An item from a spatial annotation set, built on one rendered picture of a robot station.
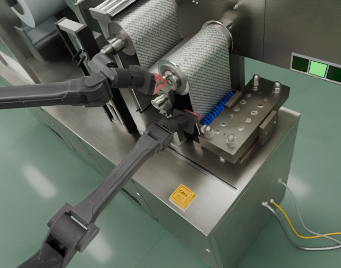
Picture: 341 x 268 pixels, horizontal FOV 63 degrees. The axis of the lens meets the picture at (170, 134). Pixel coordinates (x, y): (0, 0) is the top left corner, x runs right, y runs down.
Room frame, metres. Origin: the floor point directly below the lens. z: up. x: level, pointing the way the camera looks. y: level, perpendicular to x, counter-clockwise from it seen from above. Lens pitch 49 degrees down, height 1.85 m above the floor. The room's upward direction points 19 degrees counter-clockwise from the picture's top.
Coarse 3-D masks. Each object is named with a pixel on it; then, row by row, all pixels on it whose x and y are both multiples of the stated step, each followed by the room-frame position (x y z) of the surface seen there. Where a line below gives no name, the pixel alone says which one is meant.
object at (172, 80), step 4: (164, 72) 0.77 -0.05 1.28; (168, 72) 0.76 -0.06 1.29; (172, 72) 0.76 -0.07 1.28; (168, 76) 0.76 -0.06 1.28; (172, 76) 0.75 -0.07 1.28; (176, 76) 0.75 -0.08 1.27; (168, 80) 0.76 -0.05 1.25; (172, 80) 0.75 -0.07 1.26; (176, 80) 0.74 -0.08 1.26; (168, 84) 0.77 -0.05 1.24; (172, 84) 0.76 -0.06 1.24; (176, 84) 0.73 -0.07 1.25; (180, 84) 0.74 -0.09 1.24; (172, 88) 0.76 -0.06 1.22; (176, 88) 0.74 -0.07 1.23
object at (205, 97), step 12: (228, 60) 0.85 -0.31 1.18; (216, 72) 0.81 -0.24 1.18; (228, 72) 0.85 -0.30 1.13; (204, 84) 0.77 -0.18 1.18; (216, 84) 0.80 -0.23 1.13; (228, 84) 0.84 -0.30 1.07; (192, 96) 0.73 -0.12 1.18; (204, 96) 0.76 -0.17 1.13; (216, 96) 0.80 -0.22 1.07; (192, 108) 0.73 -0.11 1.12; (204, 108) 0.76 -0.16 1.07
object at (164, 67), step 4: (220, 28) 0.89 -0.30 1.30; (224, 32) 0.87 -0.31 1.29; (228, 44) 0.86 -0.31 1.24; (164, 64) 0.79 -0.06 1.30; (160, 68) 0.81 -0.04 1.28; (164, 68) 0.79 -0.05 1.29; (168, 68) 0.77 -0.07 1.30; (172, 68) 0.76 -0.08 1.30; (160, 72) 0.81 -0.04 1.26; (176, 72) 0.74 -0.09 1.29; (180, 76) 0.73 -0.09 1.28; (180, 80) 0.74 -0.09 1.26; (184, 84) 0.72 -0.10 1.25; (180, 88) 0.74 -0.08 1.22; (184, 88) 0.73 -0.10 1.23; (180, 92) 0.75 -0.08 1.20
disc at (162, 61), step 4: (160, 60) 0.81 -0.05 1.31; (164, 60) 0.79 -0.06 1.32; (168, 60) 0.78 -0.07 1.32; (160, 64) 0.81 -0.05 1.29; (168, 64) 0.78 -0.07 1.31; (172, 64) 0.76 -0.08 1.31; (176, 68) 0.75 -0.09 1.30; (180, 68) 0.74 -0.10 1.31; (180, 72) 0.74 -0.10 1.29; (184, 76) 0.72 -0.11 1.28; (184, 80) 0.73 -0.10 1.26; (188, 80) 0.71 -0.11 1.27; (188, 84) 0.71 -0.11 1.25; (188, 88) 0.72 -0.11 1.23; (176, 92) 0.77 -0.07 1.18; (184, 92) 0.74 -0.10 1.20; (188, 92) 0.72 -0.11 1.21
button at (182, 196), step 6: (180, 186) 0.55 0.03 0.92; (174, 192) 0.53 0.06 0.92; (180, 192) 0.53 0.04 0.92; (186, 192) 0.52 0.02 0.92; (192, 192) 0.51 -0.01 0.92; (174, 198) 0.51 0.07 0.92; (180, 198) 0.50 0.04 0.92; (186, 198) 0.49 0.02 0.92; (192, 198) 0.49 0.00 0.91; (180, 204) 0.48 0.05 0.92; (186, 204) 0.48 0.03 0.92
